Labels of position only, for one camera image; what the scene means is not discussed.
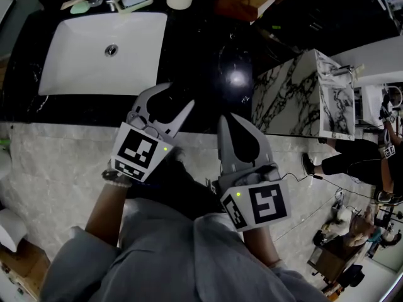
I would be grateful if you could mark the marble-pattern cabinet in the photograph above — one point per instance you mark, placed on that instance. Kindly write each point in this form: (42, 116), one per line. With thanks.
(283, 99)

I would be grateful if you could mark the person's right forearm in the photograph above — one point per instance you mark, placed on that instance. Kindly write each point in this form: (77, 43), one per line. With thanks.
(258, 244)

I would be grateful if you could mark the white rounded container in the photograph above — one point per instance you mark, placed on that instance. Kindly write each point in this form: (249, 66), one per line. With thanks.
(11, 231)

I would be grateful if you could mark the person's left forearm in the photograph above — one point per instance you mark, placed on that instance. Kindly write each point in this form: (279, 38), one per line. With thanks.
(104, 212)

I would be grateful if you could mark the brown leather pouch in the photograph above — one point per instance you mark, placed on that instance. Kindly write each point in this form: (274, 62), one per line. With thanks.
(234, 9)

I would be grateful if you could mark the person's grey shirt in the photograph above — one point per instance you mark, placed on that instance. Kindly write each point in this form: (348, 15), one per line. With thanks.
(176, 263)

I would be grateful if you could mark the white cabinet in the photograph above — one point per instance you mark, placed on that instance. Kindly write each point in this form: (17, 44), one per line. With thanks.
(371, 105)

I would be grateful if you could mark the white sink basin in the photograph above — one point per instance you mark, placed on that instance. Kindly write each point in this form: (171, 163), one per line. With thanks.
(82, 68)

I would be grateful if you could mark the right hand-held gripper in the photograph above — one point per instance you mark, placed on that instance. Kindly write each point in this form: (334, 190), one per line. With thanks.
(267, 206)

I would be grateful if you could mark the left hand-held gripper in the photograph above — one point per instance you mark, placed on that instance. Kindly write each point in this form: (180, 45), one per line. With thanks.
(138, 149)

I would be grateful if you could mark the person's black trousers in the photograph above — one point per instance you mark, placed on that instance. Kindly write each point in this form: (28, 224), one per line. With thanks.
(176, 187)

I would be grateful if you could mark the brown cardboard box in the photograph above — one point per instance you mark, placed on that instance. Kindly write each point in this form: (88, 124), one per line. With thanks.
(28, 272)

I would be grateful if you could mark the green bottle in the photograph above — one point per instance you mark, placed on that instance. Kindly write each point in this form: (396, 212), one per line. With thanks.
(4, 142)

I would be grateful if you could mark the black cabinet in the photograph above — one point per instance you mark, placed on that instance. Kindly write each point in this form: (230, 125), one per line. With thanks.
(330, 11)

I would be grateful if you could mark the soap dish with soap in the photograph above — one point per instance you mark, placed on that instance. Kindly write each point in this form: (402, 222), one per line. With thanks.
(149, 0)

